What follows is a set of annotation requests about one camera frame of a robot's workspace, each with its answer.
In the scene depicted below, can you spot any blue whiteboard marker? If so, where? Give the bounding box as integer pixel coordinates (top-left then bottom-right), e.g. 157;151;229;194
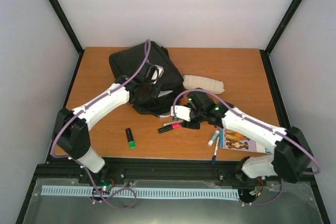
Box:
211;136;220;165

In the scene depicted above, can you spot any right black frame post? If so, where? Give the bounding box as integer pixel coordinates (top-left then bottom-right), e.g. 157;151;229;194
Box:
265;0;303;57

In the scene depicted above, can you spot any slim white pen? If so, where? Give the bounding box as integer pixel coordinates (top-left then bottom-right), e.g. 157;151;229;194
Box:
163;120;179;126

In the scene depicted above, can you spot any black frame post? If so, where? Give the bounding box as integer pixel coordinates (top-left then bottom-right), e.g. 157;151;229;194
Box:
48;0;84;56
265;0;303;57

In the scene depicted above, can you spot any white glue stick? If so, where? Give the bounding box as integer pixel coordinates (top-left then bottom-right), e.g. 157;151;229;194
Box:
207;130;219;146

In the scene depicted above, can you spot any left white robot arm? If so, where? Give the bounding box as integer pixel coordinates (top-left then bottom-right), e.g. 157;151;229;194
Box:
50;61;164;184

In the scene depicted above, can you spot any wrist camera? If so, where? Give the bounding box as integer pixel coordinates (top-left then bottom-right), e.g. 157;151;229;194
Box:
152;65;164;81
171;105;191;122

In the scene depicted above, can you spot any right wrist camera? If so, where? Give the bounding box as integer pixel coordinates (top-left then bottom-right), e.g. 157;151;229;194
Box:
171;105;191;122

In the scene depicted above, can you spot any green highlighter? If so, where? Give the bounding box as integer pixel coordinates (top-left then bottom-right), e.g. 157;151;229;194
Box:
125;128;135;150

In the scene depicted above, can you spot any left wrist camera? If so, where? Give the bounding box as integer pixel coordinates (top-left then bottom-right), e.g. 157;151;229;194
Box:
152;65;164;81

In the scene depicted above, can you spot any purple dog picture book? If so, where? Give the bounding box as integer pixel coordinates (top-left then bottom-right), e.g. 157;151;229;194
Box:
219;129;270;154

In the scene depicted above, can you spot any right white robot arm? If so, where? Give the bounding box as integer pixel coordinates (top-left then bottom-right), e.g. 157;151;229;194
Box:
171;89;313;183

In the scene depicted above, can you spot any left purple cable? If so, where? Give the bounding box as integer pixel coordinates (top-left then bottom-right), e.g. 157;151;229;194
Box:
50;38;151;210

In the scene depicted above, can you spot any left black frame post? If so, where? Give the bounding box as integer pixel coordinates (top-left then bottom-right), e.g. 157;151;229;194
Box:
48;0;84;56

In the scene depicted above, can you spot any grey Gatsby book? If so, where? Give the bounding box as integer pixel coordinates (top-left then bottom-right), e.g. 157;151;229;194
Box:
157;90;173;98

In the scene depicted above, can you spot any pink highlighter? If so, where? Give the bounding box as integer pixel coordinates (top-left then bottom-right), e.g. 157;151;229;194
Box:
157;123;181;134

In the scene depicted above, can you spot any black student bag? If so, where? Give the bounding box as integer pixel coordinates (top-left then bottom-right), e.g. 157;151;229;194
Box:
109;41;184;117

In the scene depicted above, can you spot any cream quilted pencil case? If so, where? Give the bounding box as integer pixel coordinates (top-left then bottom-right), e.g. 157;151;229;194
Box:
183;74;225;94

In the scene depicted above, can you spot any light blue cable duct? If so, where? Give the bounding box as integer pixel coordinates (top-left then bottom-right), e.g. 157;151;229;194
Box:
40;185;239;201

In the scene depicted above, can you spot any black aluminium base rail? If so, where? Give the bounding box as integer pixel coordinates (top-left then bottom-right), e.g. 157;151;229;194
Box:
36;155;313;190

